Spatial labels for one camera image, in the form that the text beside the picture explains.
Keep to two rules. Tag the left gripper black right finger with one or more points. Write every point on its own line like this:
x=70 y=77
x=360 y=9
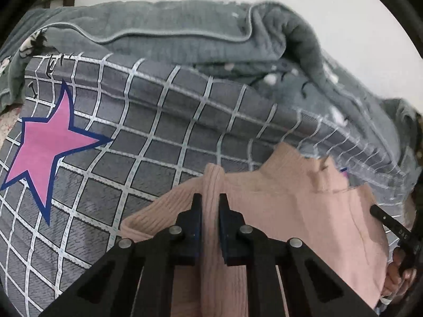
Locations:
x=284 y=278

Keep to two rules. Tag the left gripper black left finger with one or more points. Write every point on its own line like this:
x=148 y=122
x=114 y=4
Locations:
x=135 y=279

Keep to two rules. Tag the pink knit sweater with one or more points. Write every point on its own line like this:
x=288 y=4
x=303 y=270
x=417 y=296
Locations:
x=289 y=196

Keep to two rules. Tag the person's right hand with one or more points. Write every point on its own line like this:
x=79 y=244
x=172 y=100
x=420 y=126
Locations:
x=396 y=284

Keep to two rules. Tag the grey checked star quilt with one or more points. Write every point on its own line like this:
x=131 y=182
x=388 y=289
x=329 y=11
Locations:
x=78 y=162

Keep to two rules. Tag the grey-green plush blanket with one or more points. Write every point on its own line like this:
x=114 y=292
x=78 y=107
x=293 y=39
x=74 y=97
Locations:
x=273 y=78

